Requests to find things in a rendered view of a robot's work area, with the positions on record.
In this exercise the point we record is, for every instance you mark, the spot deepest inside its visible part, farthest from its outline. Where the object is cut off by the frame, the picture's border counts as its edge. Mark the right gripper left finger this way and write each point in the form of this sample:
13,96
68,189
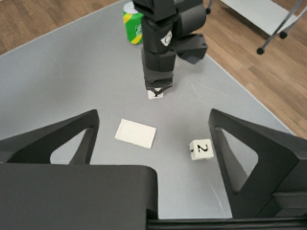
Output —
36,146

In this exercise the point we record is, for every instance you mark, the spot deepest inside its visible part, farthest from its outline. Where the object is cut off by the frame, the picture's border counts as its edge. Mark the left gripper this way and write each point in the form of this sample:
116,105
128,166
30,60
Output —
152,78

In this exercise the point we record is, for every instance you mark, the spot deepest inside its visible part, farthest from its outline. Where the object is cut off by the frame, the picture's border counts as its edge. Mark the white number cube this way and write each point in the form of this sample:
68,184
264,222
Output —
152,95
201,149

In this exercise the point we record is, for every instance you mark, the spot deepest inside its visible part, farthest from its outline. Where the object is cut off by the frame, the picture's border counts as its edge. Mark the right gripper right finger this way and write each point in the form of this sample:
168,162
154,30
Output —
281,166

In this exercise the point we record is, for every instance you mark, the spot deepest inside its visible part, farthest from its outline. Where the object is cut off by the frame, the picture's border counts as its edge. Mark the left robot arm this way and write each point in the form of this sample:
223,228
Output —
156,28

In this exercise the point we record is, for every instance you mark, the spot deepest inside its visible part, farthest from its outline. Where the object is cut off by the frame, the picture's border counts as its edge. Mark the green soda can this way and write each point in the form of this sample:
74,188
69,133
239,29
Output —
132,22

